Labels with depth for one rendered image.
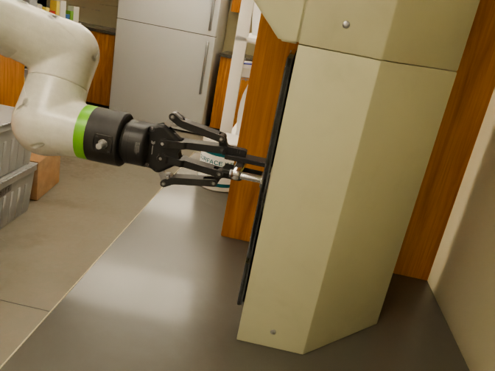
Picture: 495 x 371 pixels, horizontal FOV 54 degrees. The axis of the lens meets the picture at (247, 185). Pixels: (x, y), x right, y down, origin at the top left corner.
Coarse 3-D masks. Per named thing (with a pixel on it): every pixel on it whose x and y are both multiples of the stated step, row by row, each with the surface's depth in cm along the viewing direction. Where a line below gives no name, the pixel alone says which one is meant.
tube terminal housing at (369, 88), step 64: (320, 0) 61; (384, 0) 61; (448, 0) 67; (320, 64) 64; (384, 64) 64; (448, 64) 73; (320, 128) 67; (384, 128) 69; (320, 192) 69; (384, 192) 75; (256, 256) 74; (320, 256) 72; (384, 256) 83; (256, 320) 77; (320, 320) 78
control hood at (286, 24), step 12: (264, 0) 62; (276, 0) 62; (288, 0) 62; (300, 0) 62; (264, 12) 63; (276, 12) 63; (288, 12) 62; (300, 12) 62; (276, 24) 63; (288, 24) 63; (300, 24) 63; (288, 36) 63
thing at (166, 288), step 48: (192, 192) 137; (144, 240) 105; (192, 240) 109; (240, 240) 114; (96, 288) 85; (144, 288) 88; (192, 288) 91; (48, 336) 72; (96, 336) 73; (144, 336) 75; (192, 336) 78; (384, 336) 87; (432, 336) 90
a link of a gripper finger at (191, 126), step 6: (174, 114) 78; (180, 114) 80; (174, 120) 79; (180, 120) 78; (186, 120) 80; (180, 126) 79; (186, 126) 79; (192, 126) 79; (198, 126) 79; (204, 126) 80; (198, 132) 79; (204, 132) 79; (210, 132) 79; (216, 132) 79; (222, 132) 80; (210, 138) 79; (216, 138) 79; (222, 138) 79
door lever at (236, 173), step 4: (236, 164) 78; (240, 164) 78; (244, 164) 79; (236, 168) 76; (240, 168) 76; (244, 168) 78; (232, 172) 75; (236, 172) 75; (240, 172) 75; (244, 172) 75; (232, 176) 75; (236, 176) 75; (240, 176) 75; (244, 176) 75; (248, 176) 75; (252, 176) 75; (256, 176) 75; (260, 176) 75; (248, 180) 75; (252, 180) 75; (256, 180) 75; (260, 180) 74; (260, 184) 74
